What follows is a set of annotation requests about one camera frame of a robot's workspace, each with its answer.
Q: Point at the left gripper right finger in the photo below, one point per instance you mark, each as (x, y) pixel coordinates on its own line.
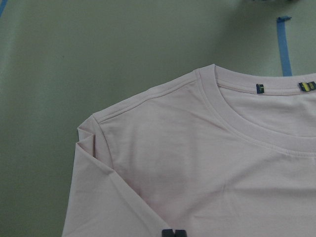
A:
(180, 233)

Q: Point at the pink snoopy t-shirt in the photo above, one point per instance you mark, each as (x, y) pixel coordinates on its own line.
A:
(214, 152)

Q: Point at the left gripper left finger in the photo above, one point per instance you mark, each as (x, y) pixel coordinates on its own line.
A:
(167, 233)

